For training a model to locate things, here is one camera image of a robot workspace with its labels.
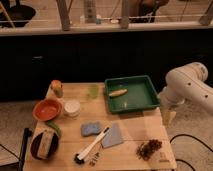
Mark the black chair frame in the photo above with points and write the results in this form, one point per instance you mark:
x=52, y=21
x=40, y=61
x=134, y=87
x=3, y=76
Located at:
x=18, y=165

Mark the cream rectangular block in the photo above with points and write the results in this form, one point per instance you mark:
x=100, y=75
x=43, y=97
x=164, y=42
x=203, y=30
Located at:
x=45, y=144

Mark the white paper cup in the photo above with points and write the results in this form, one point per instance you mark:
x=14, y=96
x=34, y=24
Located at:
x=72, y=108

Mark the orange topped bottle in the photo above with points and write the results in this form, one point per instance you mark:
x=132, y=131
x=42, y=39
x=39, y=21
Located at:
x=57, y=88

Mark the blue sponge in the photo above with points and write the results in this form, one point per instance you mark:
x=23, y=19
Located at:
x=90, y=128

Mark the black round pan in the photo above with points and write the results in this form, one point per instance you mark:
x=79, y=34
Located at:
x=19, y=14

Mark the white handled black brush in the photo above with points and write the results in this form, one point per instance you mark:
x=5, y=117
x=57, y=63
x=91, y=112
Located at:
x=80, y=158

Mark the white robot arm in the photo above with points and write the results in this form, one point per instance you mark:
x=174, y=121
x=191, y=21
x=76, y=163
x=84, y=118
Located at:
x=185, y=83

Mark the green pepper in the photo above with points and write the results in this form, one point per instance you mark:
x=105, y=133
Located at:
x=54, y=127

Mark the dark grape bunch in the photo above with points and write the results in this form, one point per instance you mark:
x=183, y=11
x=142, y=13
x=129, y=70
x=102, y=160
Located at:
x=146, y=150

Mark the yellow corn cob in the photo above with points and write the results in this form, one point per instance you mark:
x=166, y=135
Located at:
x=117, y=93

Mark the orange bowl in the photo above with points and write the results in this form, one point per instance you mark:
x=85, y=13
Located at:
x=47, y=109

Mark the green translucent cup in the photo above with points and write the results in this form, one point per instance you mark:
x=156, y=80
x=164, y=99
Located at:
x=93, y=91

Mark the green plastic tray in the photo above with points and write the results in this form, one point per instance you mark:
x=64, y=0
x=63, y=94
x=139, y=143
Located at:
x=141, y=94

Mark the blue-grey cloth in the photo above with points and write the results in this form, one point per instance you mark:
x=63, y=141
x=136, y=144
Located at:
x=113, y=137

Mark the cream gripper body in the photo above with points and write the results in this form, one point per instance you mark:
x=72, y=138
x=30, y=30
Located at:
x=167, y=116

